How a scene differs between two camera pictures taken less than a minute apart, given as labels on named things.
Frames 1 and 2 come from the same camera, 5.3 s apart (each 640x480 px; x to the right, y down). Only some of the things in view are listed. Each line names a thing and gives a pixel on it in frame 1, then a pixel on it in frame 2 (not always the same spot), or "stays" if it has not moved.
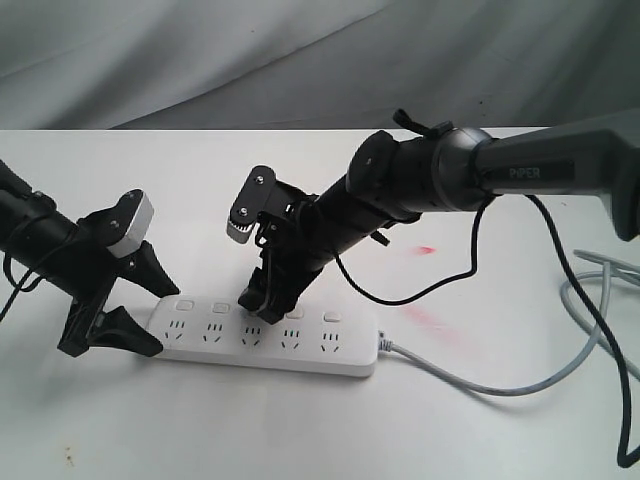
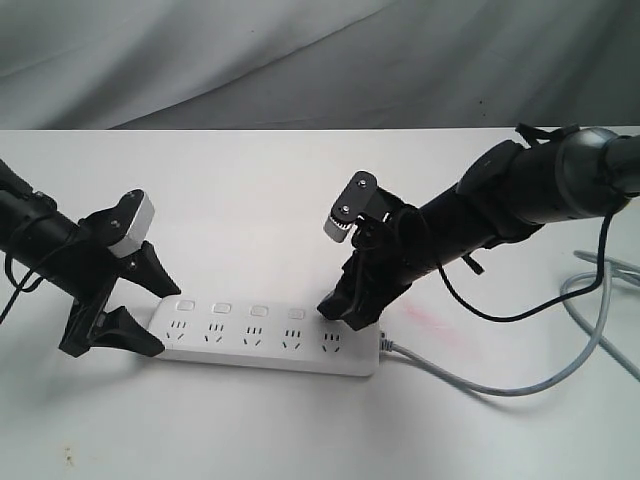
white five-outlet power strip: x=330 y=339 stays
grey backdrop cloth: x=314 y=64 stays
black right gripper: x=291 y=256 → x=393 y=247
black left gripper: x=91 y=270 stays
